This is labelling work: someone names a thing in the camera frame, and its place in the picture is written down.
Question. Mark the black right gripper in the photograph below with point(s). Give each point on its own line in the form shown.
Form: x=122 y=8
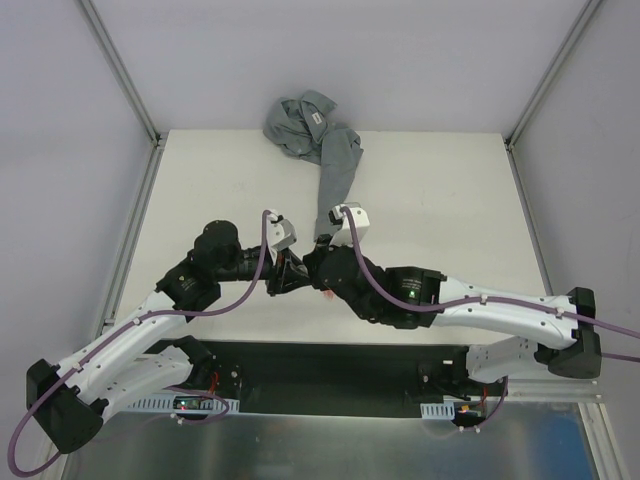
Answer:
x=317 y=261

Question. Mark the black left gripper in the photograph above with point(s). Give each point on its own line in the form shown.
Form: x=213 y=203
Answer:
x=277 y=276

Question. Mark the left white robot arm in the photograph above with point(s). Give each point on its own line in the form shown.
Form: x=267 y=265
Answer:
x=73 y=398

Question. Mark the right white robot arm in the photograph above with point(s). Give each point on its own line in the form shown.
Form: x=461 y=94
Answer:
x=554 y=332

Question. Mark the mannequin hand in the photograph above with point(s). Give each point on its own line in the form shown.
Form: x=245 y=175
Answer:
x=329 y=296

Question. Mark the grey shirt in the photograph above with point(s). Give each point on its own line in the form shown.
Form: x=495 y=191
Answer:
x=302 y=129

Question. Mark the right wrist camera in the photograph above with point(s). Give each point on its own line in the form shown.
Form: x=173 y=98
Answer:
x=351 y=219

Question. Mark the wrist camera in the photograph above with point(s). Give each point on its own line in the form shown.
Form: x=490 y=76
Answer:
x=351 y=219
x=280 y=233

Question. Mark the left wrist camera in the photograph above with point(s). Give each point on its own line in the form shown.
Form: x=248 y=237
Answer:
x=280 y=233

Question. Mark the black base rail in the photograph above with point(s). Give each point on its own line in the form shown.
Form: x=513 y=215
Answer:
x=353 y=380

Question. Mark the left white cable duct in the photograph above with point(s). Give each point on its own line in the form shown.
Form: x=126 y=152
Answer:
x=180 y=403

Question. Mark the white cable duct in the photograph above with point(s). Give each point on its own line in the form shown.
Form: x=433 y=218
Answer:
x=180 y=403
x=449 y=410

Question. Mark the right white cable duct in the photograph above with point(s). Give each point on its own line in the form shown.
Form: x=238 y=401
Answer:
x=449 y=410

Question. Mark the left aluminium frame post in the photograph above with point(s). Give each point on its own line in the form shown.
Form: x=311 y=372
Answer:
x=106 y=45

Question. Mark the aluminium frame post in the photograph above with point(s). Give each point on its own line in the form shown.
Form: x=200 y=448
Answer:
x=106 y=45
x=577 y=30

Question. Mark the right aluminium frame post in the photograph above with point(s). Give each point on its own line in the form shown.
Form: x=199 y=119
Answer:
x=577 y=30

